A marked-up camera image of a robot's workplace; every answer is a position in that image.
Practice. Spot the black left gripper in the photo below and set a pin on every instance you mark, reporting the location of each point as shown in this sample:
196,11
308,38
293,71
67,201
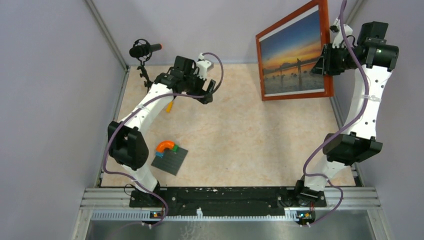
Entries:
203,100

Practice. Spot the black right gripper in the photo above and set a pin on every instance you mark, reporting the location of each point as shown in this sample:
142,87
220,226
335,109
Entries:
324,62

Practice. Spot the yellow handled screwdriver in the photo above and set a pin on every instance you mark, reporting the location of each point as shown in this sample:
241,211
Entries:
169,107

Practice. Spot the red wooden photo frame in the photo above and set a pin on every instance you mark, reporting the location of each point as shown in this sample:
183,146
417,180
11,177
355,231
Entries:
287,52

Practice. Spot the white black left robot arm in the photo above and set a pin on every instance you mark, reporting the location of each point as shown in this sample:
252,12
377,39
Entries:
126,142

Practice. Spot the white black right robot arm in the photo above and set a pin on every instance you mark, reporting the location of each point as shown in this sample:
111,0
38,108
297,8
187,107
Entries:
373,61

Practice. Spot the black microphone tripod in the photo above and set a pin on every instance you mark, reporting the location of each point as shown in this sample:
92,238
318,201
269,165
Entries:
144,74

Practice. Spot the orange curved lego piece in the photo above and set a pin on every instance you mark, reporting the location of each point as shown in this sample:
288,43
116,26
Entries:
165,145

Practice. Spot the green lego brick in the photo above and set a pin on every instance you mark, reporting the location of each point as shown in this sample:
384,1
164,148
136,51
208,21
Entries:
175,148

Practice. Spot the blue lego brick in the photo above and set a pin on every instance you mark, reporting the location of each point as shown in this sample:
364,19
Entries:
160,154

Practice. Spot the grey lego baseplate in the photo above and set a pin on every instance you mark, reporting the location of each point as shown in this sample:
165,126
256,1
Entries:
171,162

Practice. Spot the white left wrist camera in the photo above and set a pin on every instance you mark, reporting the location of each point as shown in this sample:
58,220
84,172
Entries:
204,66

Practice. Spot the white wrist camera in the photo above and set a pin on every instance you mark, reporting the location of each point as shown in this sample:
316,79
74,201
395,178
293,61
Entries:
204,66
339,41

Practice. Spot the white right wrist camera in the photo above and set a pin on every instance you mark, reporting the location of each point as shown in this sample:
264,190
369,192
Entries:
339,41

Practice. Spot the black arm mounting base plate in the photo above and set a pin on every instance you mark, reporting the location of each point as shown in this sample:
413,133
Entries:
226,201

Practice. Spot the aluminium front rail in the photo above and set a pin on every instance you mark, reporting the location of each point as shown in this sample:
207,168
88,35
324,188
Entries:
113,204

